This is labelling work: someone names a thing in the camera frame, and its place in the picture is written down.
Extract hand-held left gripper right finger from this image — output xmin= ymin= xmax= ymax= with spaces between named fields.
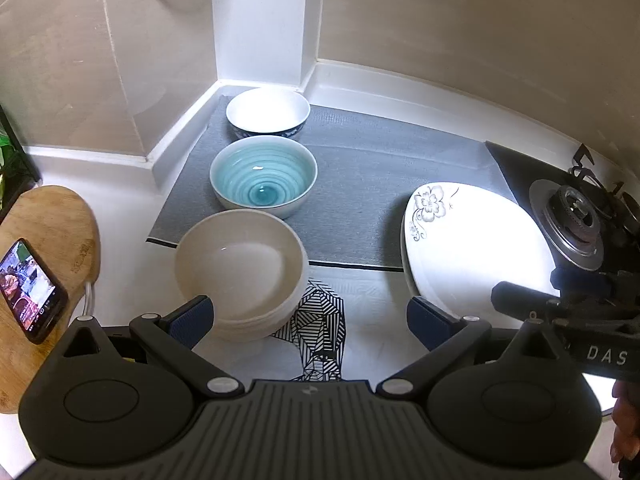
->
xmin=376 ymin=297 xmax=576 ymax=398

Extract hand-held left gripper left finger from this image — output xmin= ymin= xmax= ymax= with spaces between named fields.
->
xmin=47 ymin=295 xmax=241 ymax=397

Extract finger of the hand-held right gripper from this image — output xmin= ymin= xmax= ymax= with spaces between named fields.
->
xmin=491 ymin=281 xmax=566 ymax=321

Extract cream bowl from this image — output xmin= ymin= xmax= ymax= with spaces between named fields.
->
xmin=174 ymin=210 xmax=310 ymax=343

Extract white floral plate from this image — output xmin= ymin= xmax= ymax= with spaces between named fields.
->
xmin=401 ymin=183 xmax=563 ymax=322

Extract teal striped bowl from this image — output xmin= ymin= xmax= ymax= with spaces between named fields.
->
xmin=209 ymin=136 xmax=319 ymax=220

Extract white bowl with blue pattern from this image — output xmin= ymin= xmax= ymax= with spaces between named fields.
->
xmin=226 ymin=87 xmax=311 ymax=140

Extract person's right hand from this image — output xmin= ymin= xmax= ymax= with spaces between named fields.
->
xmin=611 ymin=380 xmax=640 ymax=467

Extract metal stove burner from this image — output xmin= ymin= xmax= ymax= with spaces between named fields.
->
xmin=529 ymin=179 xmax=608 ymax=271

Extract black gas stove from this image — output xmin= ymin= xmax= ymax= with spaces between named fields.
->
xmin=485 ymin=140 xmax=640 ymax=281

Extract black pan support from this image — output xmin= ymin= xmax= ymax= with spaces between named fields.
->
xmin=570 ymin=142 xmax=640 ymax=236

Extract grey printed drying mat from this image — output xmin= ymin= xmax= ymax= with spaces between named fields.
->
xmin=145 ymin=91 xmax=518 ymax=383

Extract black smartphone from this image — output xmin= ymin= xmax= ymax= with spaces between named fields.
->
xmin=0 ymin=237 xmax=69 ymax=345

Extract wooden cutting board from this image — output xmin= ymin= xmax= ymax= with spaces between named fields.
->
xmin=0 ymin=185 xmax=101 ymax=415

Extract dark green container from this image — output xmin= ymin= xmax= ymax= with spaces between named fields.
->
xmin=0 ymin=105 xmax=43 ymax=226

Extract white cable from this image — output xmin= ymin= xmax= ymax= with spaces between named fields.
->
xmin=82 ymin=280 xmax=98 ymax=321

